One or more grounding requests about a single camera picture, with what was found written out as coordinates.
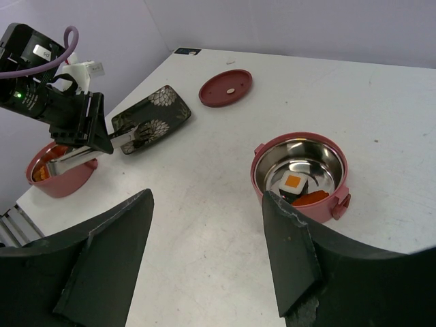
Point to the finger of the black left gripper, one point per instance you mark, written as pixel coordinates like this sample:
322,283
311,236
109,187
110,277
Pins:
99,138

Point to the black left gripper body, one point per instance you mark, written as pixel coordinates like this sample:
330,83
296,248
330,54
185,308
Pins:
32,87

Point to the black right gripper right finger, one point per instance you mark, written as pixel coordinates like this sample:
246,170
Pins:
323,278

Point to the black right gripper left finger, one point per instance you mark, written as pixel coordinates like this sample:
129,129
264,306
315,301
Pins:
82,276

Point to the metal serving tongs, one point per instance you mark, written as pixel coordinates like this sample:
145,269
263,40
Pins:
78,156

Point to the pink lunch bowl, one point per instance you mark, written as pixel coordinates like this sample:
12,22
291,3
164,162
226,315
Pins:
307,170
65,184

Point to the orange fried food piece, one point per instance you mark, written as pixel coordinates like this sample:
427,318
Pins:
40,171

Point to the white orange tofu cube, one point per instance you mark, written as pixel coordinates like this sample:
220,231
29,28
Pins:
293,182

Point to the dark red round lid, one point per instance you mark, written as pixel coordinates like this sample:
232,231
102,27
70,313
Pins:
226,88

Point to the black floral rectangular plate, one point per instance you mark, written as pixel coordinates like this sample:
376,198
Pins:
151,119

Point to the blue table label left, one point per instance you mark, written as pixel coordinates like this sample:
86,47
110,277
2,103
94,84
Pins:
187,51

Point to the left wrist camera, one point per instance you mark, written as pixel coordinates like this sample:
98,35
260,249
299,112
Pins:
83,73

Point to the aluminium front rail frame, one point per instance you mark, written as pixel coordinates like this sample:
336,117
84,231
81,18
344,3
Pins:
17,228

